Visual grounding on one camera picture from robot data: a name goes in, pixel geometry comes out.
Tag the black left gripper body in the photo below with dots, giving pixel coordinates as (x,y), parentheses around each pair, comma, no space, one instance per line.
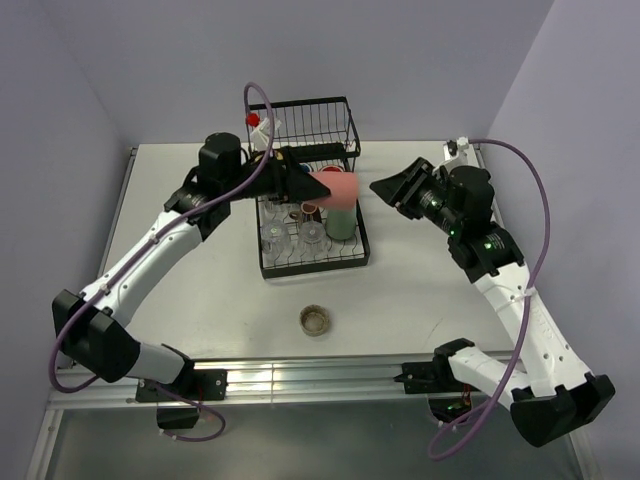
(266,182)

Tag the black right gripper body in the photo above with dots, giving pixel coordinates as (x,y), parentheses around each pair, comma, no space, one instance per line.
(428,200)

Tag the black metal mug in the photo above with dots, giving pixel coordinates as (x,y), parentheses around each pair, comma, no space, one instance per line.
(305,212)

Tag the black wire dish rack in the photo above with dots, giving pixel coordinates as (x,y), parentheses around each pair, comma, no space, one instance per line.
(318,132)

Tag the clear glass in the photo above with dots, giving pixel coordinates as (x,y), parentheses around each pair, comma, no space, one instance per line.
(312,238)
(275,206)
(275,238)

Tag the green plastic cup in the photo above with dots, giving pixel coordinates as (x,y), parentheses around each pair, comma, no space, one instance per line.
(341,224)

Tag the small brown glass jar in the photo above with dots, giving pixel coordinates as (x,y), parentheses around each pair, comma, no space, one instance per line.
(314,320)

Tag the red mug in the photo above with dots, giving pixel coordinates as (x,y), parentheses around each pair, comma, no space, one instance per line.
(332,169)

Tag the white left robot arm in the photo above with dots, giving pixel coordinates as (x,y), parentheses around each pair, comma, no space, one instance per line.
(91,325)

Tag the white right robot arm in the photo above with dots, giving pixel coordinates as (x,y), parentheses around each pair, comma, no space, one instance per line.
(556,392)

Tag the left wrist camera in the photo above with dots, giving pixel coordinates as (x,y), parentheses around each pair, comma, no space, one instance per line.
(259,131)

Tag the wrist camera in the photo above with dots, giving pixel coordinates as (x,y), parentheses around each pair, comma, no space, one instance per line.
(259,131)
(454,154)

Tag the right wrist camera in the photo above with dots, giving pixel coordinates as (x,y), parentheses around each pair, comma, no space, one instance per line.
(454,154)

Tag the aluminium frame rail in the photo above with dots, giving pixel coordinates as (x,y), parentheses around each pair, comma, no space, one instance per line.
(269,381)

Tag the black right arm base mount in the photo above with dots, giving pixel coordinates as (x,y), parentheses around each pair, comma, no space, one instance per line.
(429,378)

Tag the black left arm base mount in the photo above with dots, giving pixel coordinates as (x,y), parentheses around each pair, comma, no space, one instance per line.
(179,405)

